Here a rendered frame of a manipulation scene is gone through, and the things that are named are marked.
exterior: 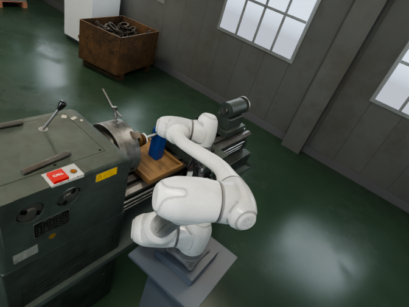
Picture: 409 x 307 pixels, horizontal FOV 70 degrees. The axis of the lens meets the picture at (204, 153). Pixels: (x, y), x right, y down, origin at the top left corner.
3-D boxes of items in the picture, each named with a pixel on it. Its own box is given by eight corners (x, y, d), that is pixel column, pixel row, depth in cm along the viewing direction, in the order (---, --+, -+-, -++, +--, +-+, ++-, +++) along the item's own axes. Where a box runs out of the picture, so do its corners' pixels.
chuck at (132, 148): (128, 186, 162) (127, 133, 147) (95, 163, 178) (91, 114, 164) (140, 179, 168) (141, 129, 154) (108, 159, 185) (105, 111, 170)
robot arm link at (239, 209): (251, 174, 101) (214, 170, 97) (272, 207, 86) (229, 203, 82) (240, 204, 107) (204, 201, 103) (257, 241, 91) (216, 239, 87)
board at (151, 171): (148, 185, 180) (150, 180, 178) (113, 153, 195) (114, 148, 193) (182, 168, 202) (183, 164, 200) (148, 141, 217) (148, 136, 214)
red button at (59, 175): (54, 186, 111) (54, 182, 110) (45, 176, 114) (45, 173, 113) (69, 180, 116) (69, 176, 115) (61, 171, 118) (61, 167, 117)
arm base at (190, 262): (214, 247, 165) (217, 240, 162) (190, 272, 149) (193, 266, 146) (189, 226, 172) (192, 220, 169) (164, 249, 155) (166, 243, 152)
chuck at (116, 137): (123, 188, 159) (121, 135, 145) (89, 165, 176) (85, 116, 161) (128, 186, 162) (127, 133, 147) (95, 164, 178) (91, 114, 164)
